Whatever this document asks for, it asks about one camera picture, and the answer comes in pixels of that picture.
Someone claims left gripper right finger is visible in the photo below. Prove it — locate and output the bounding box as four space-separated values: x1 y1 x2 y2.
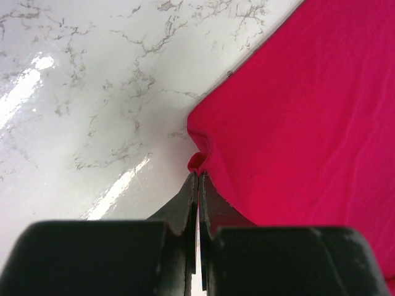
198 174 390 295

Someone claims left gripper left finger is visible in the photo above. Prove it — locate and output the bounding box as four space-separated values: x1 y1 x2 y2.
1 174 198 295

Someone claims crimson red t shirt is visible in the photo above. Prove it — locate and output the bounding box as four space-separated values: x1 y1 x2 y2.
187 1 394 290

